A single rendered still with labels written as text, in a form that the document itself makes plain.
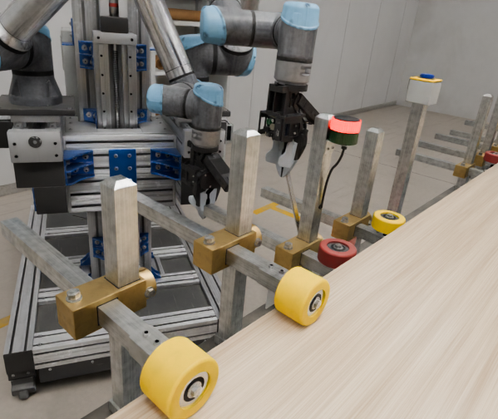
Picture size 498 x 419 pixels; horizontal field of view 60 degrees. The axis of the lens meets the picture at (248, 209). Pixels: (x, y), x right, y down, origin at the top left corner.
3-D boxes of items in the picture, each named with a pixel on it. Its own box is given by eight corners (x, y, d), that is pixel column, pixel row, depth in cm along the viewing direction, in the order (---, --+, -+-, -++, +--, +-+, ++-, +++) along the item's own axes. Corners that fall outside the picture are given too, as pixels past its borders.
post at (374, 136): (335, 283, 130) (367, 126, 111) (341, 279, 133) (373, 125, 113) (345, 289, 128) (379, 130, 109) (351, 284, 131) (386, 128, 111)
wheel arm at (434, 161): (394, 156, 208) (396, 148, 206) (397, 155, 211) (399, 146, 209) (490, 183, 183) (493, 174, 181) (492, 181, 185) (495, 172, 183)
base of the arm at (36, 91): (12, 96, 139) (7, 64, 135) (62, 97, 144) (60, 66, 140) (6, 105, 126) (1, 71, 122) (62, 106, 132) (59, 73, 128)
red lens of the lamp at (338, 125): (324, 128, 89) (326, 117, 88) (339, 125, 93) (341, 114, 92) (350, 135, 85) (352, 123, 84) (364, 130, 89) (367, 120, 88)
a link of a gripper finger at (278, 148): (258, 176, 99) (263, 136, 95) (274, 172, 103) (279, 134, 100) (268, 179, 97) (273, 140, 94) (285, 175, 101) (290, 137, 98)
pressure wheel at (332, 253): (304, 288, 97) (312, 243, 92) (324, 275, 102) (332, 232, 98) (335, 304, 92) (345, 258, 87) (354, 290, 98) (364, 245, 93)
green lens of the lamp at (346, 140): (322, 140, 90) (324, 129, 89) (337, 135, 94) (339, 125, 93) (347, 146, 86) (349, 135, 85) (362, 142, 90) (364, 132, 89)
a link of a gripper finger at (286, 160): (268, 179, 97) (273, 140, 94) (285, 175, 101) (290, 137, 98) (279, 184, 95) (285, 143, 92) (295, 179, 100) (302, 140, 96)
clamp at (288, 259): (273, 264, 100) (275, 245, 98) (306, 246, 110) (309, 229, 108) (292, 274, 97) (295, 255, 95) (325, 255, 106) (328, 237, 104)
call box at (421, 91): (403, 103, 127) (410, 76, 124) (413, 101, 132) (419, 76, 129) (426, 108, 123) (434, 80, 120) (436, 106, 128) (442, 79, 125)
